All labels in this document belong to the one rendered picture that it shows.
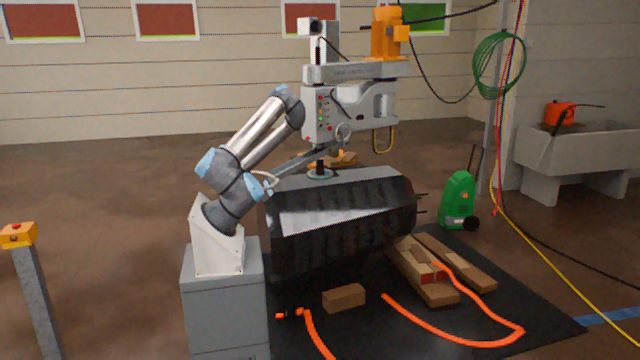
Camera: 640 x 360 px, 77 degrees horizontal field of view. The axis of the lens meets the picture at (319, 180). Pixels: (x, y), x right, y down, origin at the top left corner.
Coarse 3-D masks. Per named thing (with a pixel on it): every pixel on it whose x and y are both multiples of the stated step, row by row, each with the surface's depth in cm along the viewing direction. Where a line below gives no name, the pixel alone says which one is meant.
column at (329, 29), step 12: (324, 24) 352; (336, 24) 362; (312, 36) 364; (324, 36) 355; (336, 36) 365; (312, 48) 368; (324, 48) 359; (336, 48) 368; (312, 60) 372; (324, 60) 363; (336, 60) 372; (312, 144) 400; (336, 156) 402
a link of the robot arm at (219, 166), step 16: (272, 96) 222; (288, 96) 224; (256, 112) 216; (272, 112) 216; (288, 112) 227; (256, 128) 208; (240, 144) 201; (208, 160) 188; (224, 160) 192; (240, 160) 203; (208, 176) 190; (224, 176) 190
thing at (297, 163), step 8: (328, 144) 331; (336, 144) 322; (304, 152) 321; (312, 152) 325; (320, 152) 315; (328, 152) 320; (296, 160) 318; (304, 160) 309; (312, 160) 313; (280, 168) 312; (288, 168) 304; (296, 168) 307; (280, 176) 301
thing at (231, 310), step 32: (192, 256) 210; (256, 256) 209; (192, 288) 191; (224, 288) 194; (256, 288) 198; (192, 320) 196; (224, 320) 200; (256, 320) 204; (192, 352) 202; (224, 352) 206; (256, 352) 210
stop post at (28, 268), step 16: (32, 224) 197; (0, 240) 188; (16, 240) 190; (32, 240) 194; (16, 256) 194; (32, 256) 197; (16, 272) 196; (32, 272) 199; (32, 288) 201; (32, 304) 203; (48, 304) 209; (32, 320) 206; (48, 320) 209; (48, 336) 211; (48, 352) 214; (64, 352) 223
